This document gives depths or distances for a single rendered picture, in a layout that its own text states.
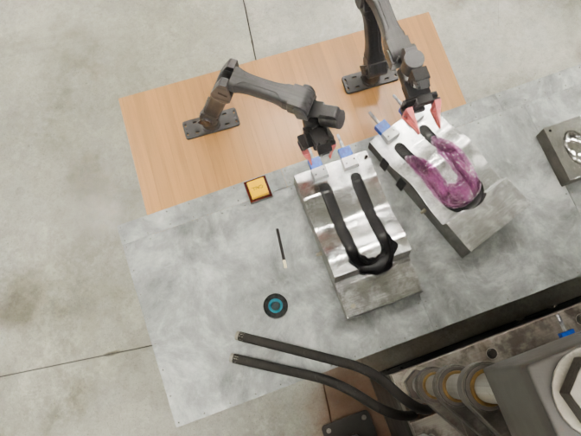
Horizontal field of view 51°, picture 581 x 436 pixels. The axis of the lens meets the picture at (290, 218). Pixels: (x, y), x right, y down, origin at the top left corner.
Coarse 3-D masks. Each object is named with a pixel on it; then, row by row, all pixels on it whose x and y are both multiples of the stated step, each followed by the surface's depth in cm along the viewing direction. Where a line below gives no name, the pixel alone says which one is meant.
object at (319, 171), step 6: (312, 156) 204; (312, 162) 202; (318, 162) 202; (312, 168) 202; (318, 168) 200; (324, 168) 200; (312, 174) 200; (318, 174) 200; (324, 174) 200; (318, 180) 202
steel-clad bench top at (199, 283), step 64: (512, 128) 215; (384, 192) 210; (576, 192) 209; (128, 256) 206; (192, 256) 206; (256, 256) 205; (320, 256) 205; (448, 256) 204; (512, 256) 203; (576, 256) 203; (192, 320) 200; (256, 320) 200; (320, 320) 199; (384, 320) 199; (448, 320) 198; (192, 384) 195; (256, 384) 194
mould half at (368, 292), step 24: (336, 168) 203; (360, 168) 203; (312, 192) 201; (336, 192) 201; (312, 216) 200; (360, 216) 199; (384, 216) 198; (336, 240) 195; (360, 240) 193; (336, 264) 190; (408, 264) 197; (336, 288) 196; (360, 288) 196; (384, 288) 196; (408, 288) 195; (360, 312) 194
